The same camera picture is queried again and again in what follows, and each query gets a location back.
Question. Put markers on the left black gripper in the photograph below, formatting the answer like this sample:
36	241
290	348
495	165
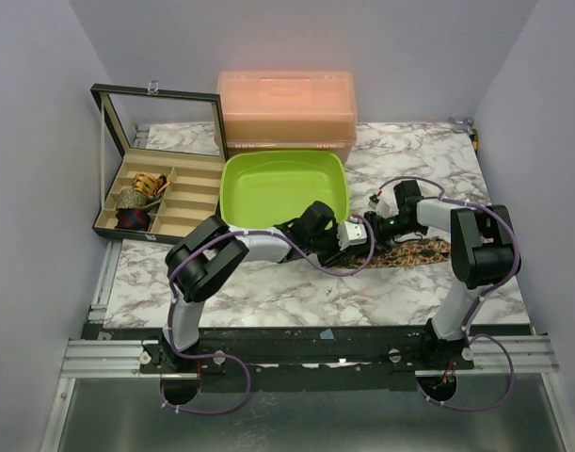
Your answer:
336	256

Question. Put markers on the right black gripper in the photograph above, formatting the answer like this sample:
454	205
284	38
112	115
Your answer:
375	225

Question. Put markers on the floral patterned tie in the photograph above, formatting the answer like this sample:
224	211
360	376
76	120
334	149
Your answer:
410	252

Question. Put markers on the green plastic tray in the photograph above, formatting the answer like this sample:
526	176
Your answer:
263	189

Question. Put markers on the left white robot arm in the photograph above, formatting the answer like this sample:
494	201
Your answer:
201	263

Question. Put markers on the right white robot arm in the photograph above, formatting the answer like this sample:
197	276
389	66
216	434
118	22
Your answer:
484	256

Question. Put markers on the yellow clamp at corner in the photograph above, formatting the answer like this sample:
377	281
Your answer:
474	137

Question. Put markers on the orange translucent storage box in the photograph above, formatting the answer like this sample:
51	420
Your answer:
288	110

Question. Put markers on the black tie organizer case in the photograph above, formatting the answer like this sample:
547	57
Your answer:
162	131

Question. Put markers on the yellow rolled tie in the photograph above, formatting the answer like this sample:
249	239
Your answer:
150	185

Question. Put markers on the red navy rolled tie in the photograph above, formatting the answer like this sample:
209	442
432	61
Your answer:
133	219

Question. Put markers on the grey-green rolled tie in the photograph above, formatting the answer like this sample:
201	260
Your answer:
133	199

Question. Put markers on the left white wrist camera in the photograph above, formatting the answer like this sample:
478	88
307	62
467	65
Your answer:
351	233

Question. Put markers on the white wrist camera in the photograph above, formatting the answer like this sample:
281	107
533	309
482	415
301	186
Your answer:
379	205
351	233

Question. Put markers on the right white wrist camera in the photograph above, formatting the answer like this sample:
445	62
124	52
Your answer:
379	205

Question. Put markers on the black mounting base rail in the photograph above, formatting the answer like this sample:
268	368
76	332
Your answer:
297	360

